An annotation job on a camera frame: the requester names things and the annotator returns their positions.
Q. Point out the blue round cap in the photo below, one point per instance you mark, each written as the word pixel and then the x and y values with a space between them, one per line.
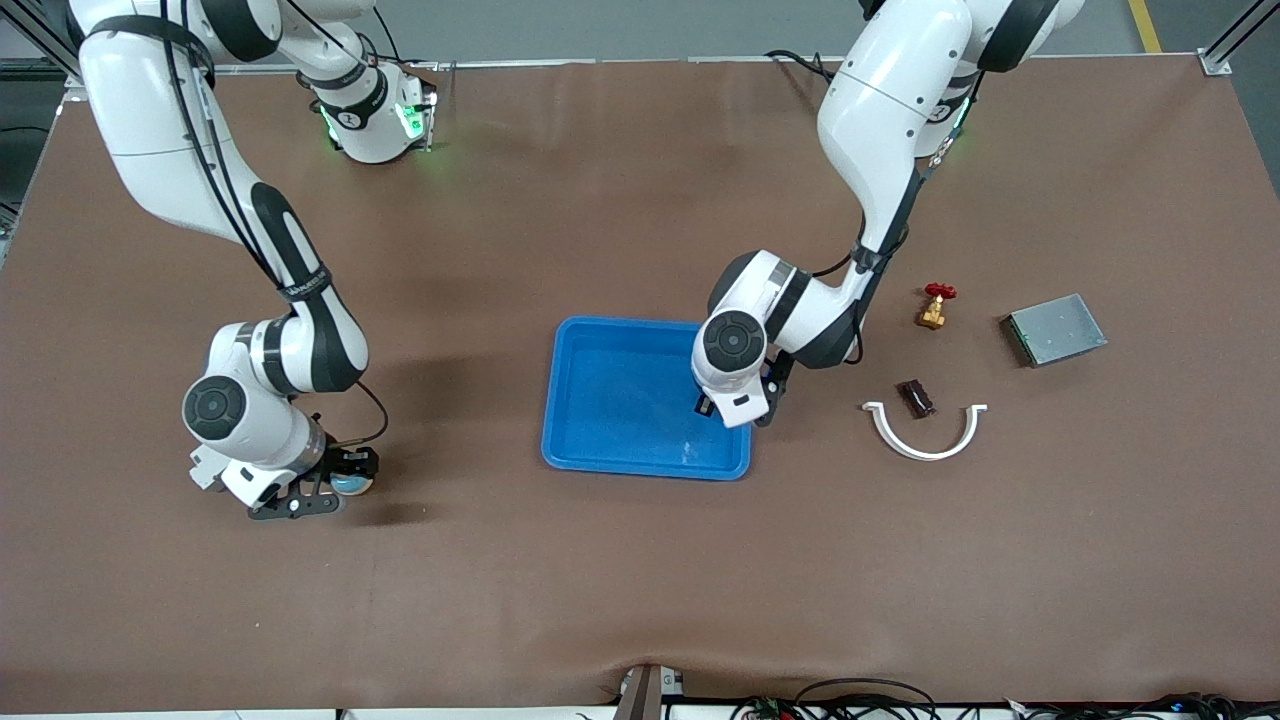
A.
pixel 352 487

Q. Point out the grey metal table bracket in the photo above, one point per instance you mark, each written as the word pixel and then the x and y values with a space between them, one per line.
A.
pixel 645 695

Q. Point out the white semicircular pipe clamp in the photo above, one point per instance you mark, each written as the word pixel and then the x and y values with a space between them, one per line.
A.
pixel 925 455

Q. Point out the aluminium frame profile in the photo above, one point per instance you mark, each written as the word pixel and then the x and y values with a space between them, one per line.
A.
pixel 1215 62
pixel 40 72

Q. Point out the blue plastic tray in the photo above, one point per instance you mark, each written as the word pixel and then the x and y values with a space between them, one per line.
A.
pixel 620 400

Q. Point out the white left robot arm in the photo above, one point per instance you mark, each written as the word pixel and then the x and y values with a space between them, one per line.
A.
pixel 890 110

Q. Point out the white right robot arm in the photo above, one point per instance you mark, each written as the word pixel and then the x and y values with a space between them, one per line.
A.
pixel 150 120

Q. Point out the large dark brown capacitor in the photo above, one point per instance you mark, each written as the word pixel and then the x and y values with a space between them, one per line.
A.
pixel 916 398

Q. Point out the silver metal module box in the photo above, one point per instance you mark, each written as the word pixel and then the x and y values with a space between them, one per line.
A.
pixel 1060 330

